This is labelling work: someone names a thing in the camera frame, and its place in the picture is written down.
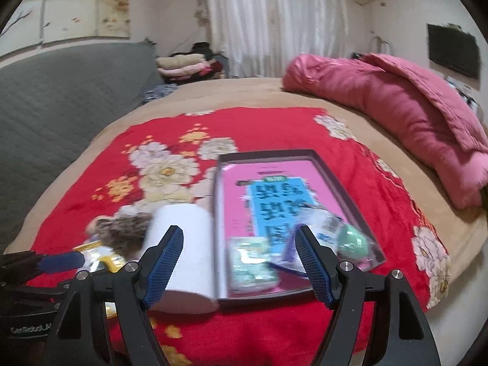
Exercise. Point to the red floral blanket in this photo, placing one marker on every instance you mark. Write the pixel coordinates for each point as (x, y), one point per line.
(267, 129)

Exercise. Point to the wardrobe with painted doors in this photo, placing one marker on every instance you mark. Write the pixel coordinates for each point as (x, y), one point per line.
(68, 11)

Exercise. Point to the yellow packet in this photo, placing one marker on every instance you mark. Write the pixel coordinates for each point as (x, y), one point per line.
(103, 259)

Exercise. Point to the dark clothes pile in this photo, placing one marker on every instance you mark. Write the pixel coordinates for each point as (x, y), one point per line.
(213, 61)

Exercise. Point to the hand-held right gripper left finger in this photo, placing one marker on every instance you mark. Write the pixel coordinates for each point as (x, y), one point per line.
(164, 270)

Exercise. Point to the green tissue pack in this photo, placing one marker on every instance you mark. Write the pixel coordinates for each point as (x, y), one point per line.
(247, 267)

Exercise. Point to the white paper towel roll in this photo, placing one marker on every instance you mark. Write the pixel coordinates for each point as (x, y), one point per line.
(190, 244)

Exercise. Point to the black television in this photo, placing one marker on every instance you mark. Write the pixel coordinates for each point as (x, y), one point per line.
(453, 51)

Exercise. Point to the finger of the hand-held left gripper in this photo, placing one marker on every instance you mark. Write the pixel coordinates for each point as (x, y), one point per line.
(61, 262)

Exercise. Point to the leopard print scrunchie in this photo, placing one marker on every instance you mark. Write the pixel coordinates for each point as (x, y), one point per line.
(122, 232)

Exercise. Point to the stack of folded blankets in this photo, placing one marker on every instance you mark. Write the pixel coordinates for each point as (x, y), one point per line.
(179, 64)

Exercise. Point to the grey cardboard box pink print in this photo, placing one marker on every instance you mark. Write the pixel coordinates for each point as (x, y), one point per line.
(267, 183)

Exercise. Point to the grey quilted cover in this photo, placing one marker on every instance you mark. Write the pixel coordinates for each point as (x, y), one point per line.
(57, 103)

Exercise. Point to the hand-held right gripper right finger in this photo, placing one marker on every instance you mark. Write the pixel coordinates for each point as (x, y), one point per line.
(312, 270)

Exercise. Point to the blue and white packet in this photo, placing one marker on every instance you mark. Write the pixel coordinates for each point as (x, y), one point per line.
(284, 265)

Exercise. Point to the blue patterned cloth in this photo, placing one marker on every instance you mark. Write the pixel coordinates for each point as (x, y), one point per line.
(160, 92)

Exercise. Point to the white curtain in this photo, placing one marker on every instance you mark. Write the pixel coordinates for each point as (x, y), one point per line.
(274, 19)

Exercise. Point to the metal rack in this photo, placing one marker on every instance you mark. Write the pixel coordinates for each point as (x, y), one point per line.
(381, 44)

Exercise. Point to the bed with beige sheet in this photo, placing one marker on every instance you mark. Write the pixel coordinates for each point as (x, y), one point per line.
(247, 91)

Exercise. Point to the green sponge in clear packet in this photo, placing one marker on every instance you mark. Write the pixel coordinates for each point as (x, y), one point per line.
(354, 242)

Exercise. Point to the pink quilt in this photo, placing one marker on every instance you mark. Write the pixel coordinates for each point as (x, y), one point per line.
(381, 95)

